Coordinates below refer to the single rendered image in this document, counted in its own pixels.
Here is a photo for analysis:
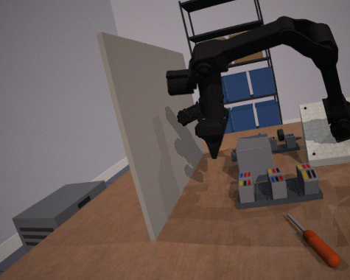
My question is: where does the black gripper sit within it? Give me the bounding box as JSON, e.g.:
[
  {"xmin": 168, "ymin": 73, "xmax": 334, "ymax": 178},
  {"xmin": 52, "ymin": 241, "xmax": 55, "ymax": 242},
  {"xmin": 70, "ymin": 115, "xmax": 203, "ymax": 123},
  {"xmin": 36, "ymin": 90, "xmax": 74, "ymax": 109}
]
[{"xmin": 195, "ymin": 91, "xmax": 229, "ymax": 159}]

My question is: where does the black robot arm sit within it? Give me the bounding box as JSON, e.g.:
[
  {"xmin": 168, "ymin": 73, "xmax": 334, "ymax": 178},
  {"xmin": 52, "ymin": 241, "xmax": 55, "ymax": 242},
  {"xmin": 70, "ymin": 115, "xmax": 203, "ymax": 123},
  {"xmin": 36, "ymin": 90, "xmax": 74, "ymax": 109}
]
[{"xmin": 166, "ymin": 16, "xmax": 350, "ymax": 143}]

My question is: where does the red-handled screwdriver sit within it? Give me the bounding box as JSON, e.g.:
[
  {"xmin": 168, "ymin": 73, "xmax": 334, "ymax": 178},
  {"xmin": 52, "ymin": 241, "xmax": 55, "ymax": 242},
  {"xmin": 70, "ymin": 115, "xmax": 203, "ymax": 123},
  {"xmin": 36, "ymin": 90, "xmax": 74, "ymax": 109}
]
[{"xmin": 287, "ymin": 214, "xmax": 340, "ymax": 268}]

